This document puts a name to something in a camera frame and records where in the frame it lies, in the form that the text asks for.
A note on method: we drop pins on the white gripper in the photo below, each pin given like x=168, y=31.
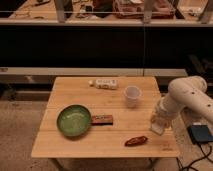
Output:
x=165, y=111

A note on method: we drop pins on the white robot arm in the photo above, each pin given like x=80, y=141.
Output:
x=184, y=92

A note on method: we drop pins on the green ceramic bowl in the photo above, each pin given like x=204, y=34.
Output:
x=74, y=121

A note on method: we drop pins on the translucent plastic cup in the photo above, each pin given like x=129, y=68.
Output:
x=132, y=95

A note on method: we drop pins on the black box on floor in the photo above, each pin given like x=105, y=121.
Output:
x=199, y=134

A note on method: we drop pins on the white lying bottle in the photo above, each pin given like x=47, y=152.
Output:
x=104, y=84

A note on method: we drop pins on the red chocolate bar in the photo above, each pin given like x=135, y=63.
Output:
x=102, y=120

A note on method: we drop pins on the wooden table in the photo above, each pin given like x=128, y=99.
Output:
x=120, y=121

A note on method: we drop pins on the background shelf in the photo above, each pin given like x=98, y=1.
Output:
x=121, y=13

